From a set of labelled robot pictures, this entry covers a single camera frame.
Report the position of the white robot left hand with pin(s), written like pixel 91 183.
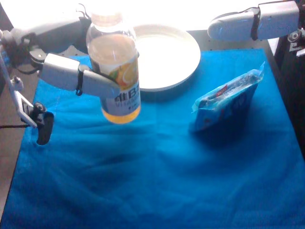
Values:
pixel 62 71

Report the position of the orange juice bottle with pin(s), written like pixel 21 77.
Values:
pixel 119 59

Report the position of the blue snack bag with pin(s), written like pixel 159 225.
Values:
pixel 224 107

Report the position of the white round plate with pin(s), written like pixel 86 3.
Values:
pixel 164 55

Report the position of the blue fabric bag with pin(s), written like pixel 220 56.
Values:
pixel 143 167

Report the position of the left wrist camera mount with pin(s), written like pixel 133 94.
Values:
pixel 20 102

